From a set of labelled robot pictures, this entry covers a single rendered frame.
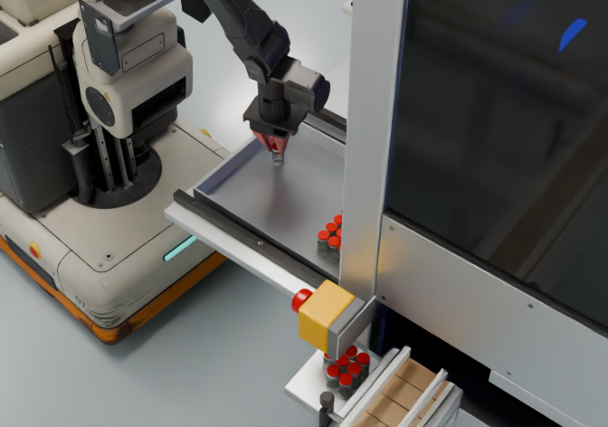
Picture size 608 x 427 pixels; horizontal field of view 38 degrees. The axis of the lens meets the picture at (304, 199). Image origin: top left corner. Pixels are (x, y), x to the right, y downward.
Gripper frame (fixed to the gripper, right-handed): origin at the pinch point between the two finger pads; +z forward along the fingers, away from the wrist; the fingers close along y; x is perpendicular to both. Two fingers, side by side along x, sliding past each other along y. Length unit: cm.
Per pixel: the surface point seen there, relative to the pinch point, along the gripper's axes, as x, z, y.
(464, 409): -36, 5, 47
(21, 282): 4, 92, -88
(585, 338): -39, -26, 59
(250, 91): 108, 94, -63
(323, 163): 3.9, 4.6, 7.8
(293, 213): -9.9, 4.4, 7.6
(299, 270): -22.9, 2.5, 14.3
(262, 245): -20.3, 2.4, 6.4
